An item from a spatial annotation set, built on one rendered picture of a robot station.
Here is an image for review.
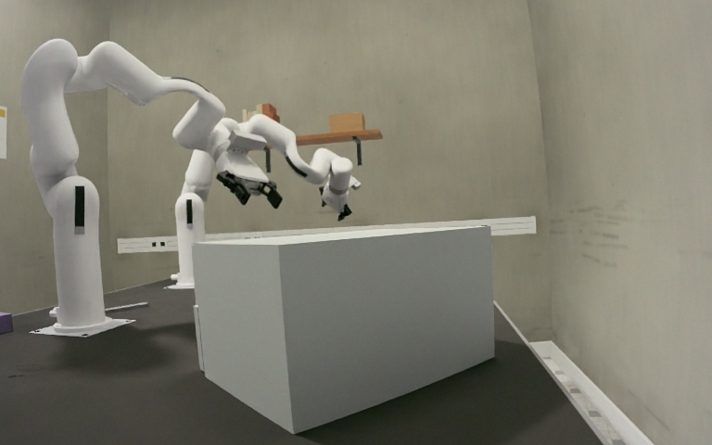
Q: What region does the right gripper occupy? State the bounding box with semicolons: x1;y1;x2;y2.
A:
216;148;283;210

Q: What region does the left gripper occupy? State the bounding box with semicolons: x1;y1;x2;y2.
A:
319;182;352;222

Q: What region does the small purple block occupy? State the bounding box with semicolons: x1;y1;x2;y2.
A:
0;312;13;334

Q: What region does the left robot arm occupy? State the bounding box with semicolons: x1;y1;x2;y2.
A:
172;114;361;287

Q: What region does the grey cabinet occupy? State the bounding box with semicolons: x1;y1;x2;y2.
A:
191;226;495;434

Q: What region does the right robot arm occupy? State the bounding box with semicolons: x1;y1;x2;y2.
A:
20;39;268;333

